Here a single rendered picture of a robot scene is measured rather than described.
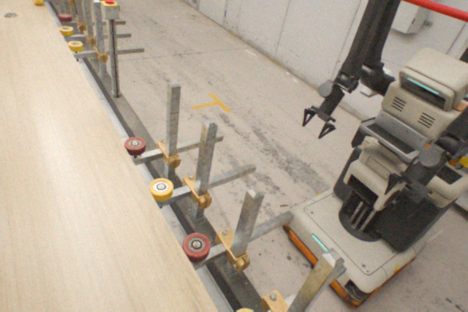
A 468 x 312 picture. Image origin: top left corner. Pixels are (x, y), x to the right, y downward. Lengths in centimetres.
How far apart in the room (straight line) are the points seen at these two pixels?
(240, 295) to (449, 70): 105
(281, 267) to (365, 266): 49
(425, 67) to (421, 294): 151
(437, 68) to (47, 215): 137
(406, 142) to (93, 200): 120
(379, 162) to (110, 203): 115
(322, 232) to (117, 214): 126
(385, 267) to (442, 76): 109
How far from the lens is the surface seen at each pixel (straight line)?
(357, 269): 188
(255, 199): 81
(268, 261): 204
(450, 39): 330
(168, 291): 87
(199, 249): 93
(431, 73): 133
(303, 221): 196
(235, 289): 112
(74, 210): 104
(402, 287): 235
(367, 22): 122
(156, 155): 130
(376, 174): 159
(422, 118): 141
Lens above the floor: 169
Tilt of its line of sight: 37 degrees down
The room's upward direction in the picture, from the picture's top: 12 degrees clockwise
